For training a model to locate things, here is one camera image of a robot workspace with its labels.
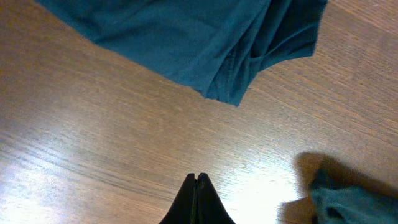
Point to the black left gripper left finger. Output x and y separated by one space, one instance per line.
183 208

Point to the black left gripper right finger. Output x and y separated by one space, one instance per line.
209 207

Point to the dark green t-shirt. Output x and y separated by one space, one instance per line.
338 204

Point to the folded navy blue garment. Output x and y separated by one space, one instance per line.
216 47

